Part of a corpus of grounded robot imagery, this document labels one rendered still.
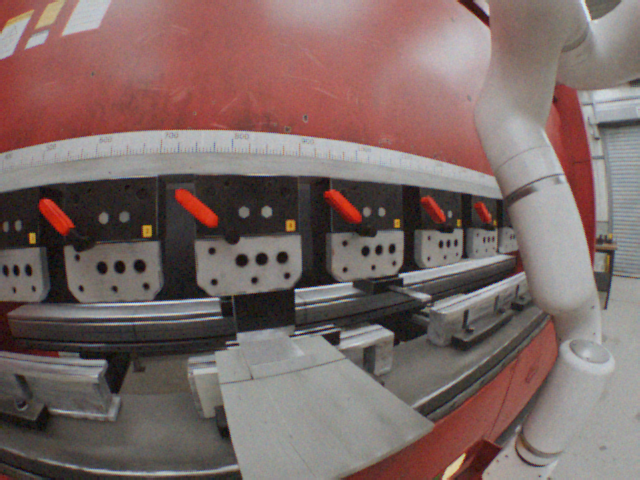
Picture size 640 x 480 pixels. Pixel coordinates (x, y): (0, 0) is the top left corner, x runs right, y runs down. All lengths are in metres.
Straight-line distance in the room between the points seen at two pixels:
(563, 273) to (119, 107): 0.57
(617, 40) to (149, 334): 0.97
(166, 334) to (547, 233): 0.73
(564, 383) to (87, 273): 0.59
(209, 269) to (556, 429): 0.48
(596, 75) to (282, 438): 0.54
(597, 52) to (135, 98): 0.60
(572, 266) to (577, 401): 0.15
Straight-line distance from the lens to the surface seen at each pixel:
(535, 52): 0.31
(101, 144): 0.40
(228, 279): 0.36
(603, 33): 0.42
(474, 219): 0.69
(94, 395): 0.51
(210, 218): 0.31
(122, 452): 0.47
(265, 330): 0.44
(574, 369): 0.33
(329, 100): 0.45
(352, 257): 0.42
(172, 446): 0.45
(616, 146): 7.90
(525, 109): 0.34
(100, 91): 0.44
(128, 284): 0.37
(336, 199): 0.36
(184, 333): 0.67
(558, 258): 0.30
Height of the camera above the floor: 1.19
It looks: 4 degrees down
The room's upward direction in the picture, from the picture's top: 1 degrees counter-clockwise
